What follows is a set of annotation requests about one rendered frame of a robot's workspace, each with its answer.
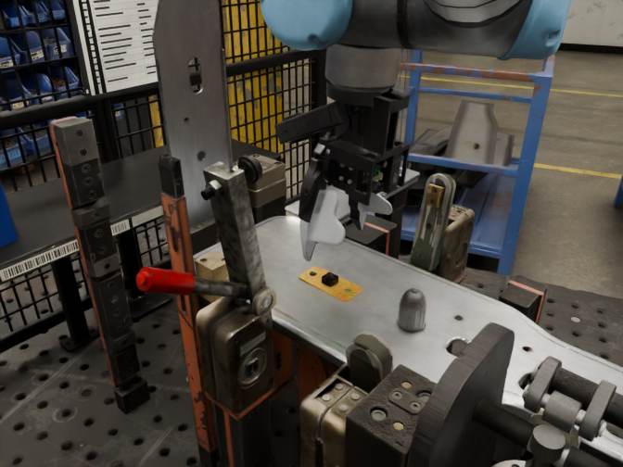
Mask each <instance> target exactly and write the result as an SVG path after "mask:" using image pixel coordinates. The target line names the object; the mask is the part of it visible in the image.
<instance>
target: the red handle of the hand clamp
mask: <svg viewBox="0 0 623 467"><path fill-rule="evenodd" d="M136 282H137V286H138V288H139V289H140V290H141V291H145V292H154V293H163V294H173V295H182V296H188V295H190V294H200V295H209V296H217V297H233V298H241V299H245V300H249V297H248V290H247V285H246V284H244V283H233V282H226V281H220V280H213V279H207V278H200V277H194V276H193V275H192V274H191V273H189V272H182V271H171V270H164V269H159V268H152V267H144V268H142V269H141V270H140V272H138V274H137V275H136Z"/></svg>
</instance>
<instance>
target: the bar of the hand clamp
mask: <svg viewBox="0 0 623 467"><path fill-rule="evenodd" d="M203 173H204V178H205V182H206V184H205V186H206V189H205V190H203V191H201V196H202V197H203V199H204V200H210V203H211V207H212V211H213V215H214V219H215V222H216V226H217V230H218V234H219V237H220V242H221V246H222V252H223V256H224V260H225V264H226V268H227V271H228V275H229V279H230V282H233V283H244V284H246V285H247V290H248V297H249V301H250V305H251V309H252V313H253V307H252V301H253V298H254V296H255V295H256V293H257V292H258V291H259V290H261V289H262V288H263V287H265V286H267V285H266V281H265V275H264V270H263V266H262V261H261V253H260V248H259V243H258V238H257V233H256V228H255V223H254V219H253V214H252V209H251V205H250V200H249V194H248V186H247V181H248V182H250V183H256V182H257V181H259V180H260V179H261V177H262V167H261V164H260V162H259V161H258V160H257V159H256V158H255V157H253V156H251V155H249V154H246V155H244V156H242V157H241V158H239V159H238V161H237V167H236V168H233V169H231V170H229V171H227V170H225V166H224V163H222V162H220V161H219V162H217V163H215V164H214V165H211V166H209V167H207V168H206V169H204V170H203ZM244 302H246V300H245V299H241V298H235V303H236V304H237V305H238V306H241V305H242V304H243V303H244Z"/></svg>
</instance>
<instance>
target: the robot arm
mask: <svg viewBox="0 0 623 467"><path fill-rule="evenodd" d="M571 1H572V0H260V4H261V13H262V15H263V18H264V20H265V22H266V24H267V26H268V28H269V29H270V31H271V32H272V34H273V35H274V36H275V37H276V38H277V39H278V40H279V41H280V42H281V43H283V44H285V45H287V46H289V47H291V48H294V49H297V50H303V51H308V50H313V49H315V50H321V49H326V48H327V49H326V63H325V77H326V79H327V83H326V95H327V96H328V97H329V98H331V99H333V100H335V101H334V102H332V103H329V104H327V105H324V106H322V107H318V108H316V109H314V110H311V111H308V112H306V113H304V112H301V113H298V114H297V113H294V114H291V115H290V116H289V117H286V118H284V119H283V121H282V122H280V123H277V124H275V125H274V128H275V130H276V133H277V136H278V139H279V142H280V145H281V144H286V143H289V142H290V144H291V145H293V144H295V143H298V144H301V143H304V142H305V141H306V140H308V139H311V138H312V135H313V134H316V133H319V132H323V137H321V138H319V143H318V144H317V146H316V147H315V149H314V151H313V153H314V154H313V158H311V163H310V166H309V168H308V170H307V172H306V174H305V177H304V179H303V182H302V186H301V189H300V196H299V232H300V240H301V246H302V252H303V257H304V259H305V260H307V261H311V258H312V253H313V250H314V248H315V242H320V243H326V244H330V245H340V244H341V243H342V242H343V241H344V239H345V235H346V231H345V229H344V227H343V226H342V224H341V223H340V222H339V220H338V219H337V206H338V202H339V199H338V195H337V193H336V192H335V191H334V190H326V185H330V186H331V185H332V184H333V186H334V187H336V188H338V189H340V190H343V191H345V194H347V195H349V203H348V204H349V206H350V218H351V220H352V221H353V223H354V224H355V226H356V227H357V229H358V230H360V231H361V230H362V229H363V226H364V222H365V219H366V214H367V211H369V212H374V213H380V214H387V215H389V214H391V213H392V206H391V205H390V203H389V202H388V201H387V200H386V199H385V198H384V197H382V196H381V195H380V194H379V193H380V192H384V193H387V194H389V193H391V192H393V191H395V190H396V189H397V185H399V186H401V187H403V186H404V180H405V174H406V169H407V162H408V157H409V151H410V144H407V143H404V142H402V141H400V140H397V139H396V132H397V126H398V119H399V113H400V110H403V109H405V108H407V107H408V106H409V100H410V95H408V94H405V93H403V92H399V91H396V90H394V87H395V86H394V84H395V83H396V82H397V78H398V71H399V64H400V59H401V49H412V50H421V51H431V52H441V53H453V54H463V55H473V56H483V57H497V59H499V60H508V59H509V58H524V59H545V58H548V57H550V56H552V55H553V54H554V53H555V52H556V51H557V49H558V48H559V45H560V43H561V41H562V38H563V34H564V31H565V27H566V21H567V17H568V13H569V9H570V5H571ZM401 156H404V160H403V166H402V172H401V176H400V175H399V174H400V167H401Z"/></svg>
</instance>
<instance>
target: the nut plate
mask: <svg viewBox="0 0 623 467"><path fill-rule="evenodd" d="M311 271H314V272H315V274H316V275H315V276H311V275H310V272H311ZM329 272H330V271H327V270H325V269H322V268H320V267H318V266H314V267H312V268H310V269H308V270H307V271H305V272H304V273H302V274H301V275H300V276H299V279H300V280H301V281H303V282H305V283H307V284H310V285H312V286H314V287H316V288H317V289H319V290H321V291H323V292H325V293H327V294H328V295H330V296H332V297H335V298H337V299H339V300H341V301H343V302H347V301H349V300H351V299H352V298H354V297H355V296H357V295H358V294H360V293H361V291H362V288H361V287H360V286H358V285H356V284H354V283H352V282H350V281H348V280H346V279H343V278H341V277H339V276H337V275H335V274H333V273H332V272H331V273H332V274H333V278H331V279H329V278H327V274H328V273H329ZM345 291H351V293H345Z"/></svg>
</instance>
